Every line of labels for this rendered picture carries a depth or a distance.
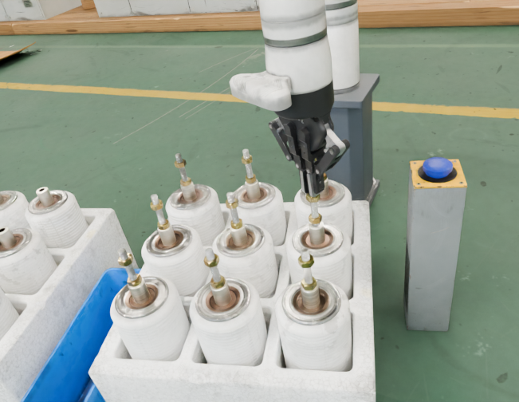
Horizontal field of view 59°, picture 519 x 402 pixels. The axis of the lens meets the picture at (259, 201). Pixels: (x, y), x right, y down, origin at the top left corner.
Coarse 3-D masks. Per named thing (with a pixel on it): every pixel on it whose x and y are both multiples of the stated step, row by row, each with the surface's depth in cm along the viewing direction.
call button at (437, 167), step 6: (426, 162) 66; (432, 162) 66; (438, 162) 65; (444, 162) 65; (450, 162) 65; (426, 168) 65; (432, 168) 64; (438, 168) 64; (444, 168) 64; (450, 168) 64; (432, 174) 64; (438, 174) 64; (444, 174) 64
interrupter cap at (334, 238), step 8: (328, 224) 70; (296, 232) 69; (304, 232) 69; (328, 232) 69; (336, 232) 68; (296, 240) 68; (304, 240) 68; (328, 240) 68; (336, 240) 67; (296, 248) 67; (312, 248) 66; (320, 248) 66; (328, 248) 66; (336, 248) 65; (320, 256) 65
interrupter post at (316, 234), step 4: (312, 224) 66; (320, 224) 66; (312, 228) 66; (316, 228) 65; (320, 228) 66; (312, 232) 66; (316, 232) 66; (320, 232) 66; (312, 236) 67; (316, 236) 66; (320, 236) 66; (312, 240) 67; (316, 240) 67; (320, 240) 67; (324, 240) 68; (316, 244) 67
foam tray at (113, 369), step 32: (288, 224) 84; (352, 256) 75; (352, 320) 66; (128, 352) 70; (192, 352) 64; (352, 352) 71; (96, 384) 65; (128, 384) 64; (160, 384) 62; (192, 384) 61; (224, 384) 60; (256, 384) 58; (288, 384) 58; (320, 384) 57; (352, 384) 56
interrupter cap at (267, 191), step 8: (264, 184) 82; (240, 192) 81; (264, 192) 80; (272, 192) 79; (240, 200) 79; (248, 200) 79; (256, 200) 79; (264, 200) 78; (272, 200) 78; (248, 208) 77
